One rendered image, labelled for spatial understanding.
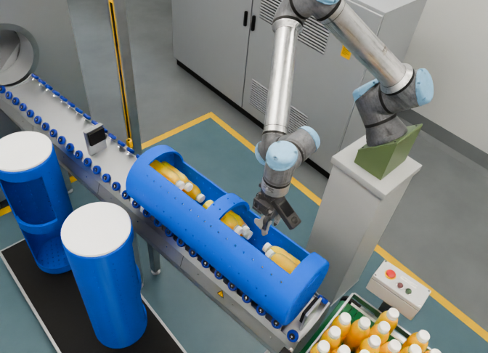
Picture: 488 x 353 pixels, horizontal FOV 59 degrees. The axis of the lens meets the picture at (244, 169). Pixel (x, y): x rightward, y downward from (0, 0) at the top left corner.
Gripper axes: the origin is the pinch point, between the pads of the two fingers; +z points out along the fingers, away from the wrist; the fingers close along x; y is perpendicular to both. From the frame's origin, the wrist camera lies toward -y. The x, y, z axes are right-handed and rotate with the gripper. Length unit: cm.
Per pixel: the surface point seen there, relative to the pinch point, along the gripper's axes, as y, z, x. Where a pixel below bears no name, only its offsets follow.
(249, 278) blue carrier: -3.0, 14.0, 13.0
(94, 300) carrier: 54, 62, 46
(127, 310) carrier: 47, 77, 35
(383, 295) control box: -42, 25, -24
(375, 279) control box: -36.2, 19.7, -24.1
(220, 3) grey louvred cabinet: 188, 34, -174
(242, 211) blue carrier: 23.0, 21.3, -13.3
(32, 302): 107, 115, 59
